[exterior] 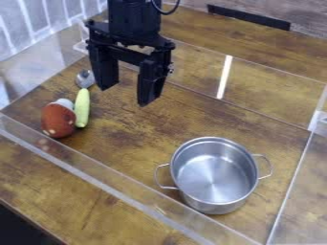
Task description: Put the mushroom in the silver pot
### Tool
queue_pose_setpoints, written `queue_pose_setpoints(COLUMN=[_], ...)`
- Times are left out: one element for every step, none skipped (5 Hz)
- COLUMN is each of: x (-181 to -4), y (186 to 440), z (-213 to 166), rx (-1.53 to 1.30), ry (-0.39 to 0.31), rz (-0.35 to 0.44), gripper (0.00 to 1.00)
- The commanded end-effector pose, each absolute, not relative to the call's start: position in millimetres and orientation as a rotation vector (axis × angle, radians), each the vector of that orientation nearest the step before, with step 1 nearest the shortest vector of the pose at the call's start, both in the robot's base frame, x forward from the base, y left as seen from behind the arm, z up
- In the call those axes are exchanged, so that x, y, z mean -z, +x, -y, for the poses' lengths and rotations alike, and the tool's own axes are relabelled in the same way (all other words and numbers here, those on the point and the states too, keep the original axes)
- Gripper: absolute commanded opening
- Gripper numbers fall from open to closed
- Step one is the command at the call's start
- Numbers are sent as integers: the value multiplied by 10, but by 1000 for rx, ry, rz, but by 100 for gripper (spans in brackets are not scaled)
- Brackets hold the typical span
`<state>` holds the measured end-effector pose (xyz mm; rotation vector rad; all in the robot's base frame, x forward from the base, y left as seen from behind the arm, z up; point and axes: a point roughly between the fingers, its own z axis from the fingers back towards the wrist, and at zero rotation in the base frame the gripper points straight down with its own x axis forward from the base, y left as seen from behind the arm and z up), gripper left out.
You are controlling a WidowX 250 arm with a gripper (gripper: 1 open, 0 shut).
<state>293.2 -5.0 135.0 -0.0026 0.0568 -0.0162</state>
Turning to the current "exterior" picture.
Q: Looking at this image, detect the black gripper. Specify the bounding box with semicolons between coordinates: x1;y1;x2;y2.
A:
86;20;175;106

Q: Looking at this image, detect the red plush mushroom toy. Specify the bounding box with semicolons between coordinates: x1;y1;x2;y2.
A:
42;99;76;138

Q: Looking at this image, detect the silver pot with handles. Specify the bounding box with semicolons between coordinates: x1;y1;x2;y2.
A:
154;137;274;215

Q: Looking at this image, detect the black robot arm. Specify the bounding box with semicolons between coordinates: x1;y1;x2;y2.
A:
86;0;175;106

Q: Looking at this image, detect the black bar at table back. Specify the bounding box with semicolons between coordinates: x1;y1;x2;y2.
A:
207;4;291;31

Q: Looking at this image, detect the clear acrylic front barrier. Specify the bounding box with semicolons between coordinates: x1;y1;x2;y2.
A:
0;113;260;245

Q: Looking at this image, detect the spoon with yellow-green handle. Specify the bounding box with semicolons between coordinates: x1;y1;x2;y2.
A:
75;70;95;128

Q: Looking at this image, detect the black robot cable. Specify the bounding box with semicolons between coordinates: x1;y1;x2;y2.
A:
151;0;182;16

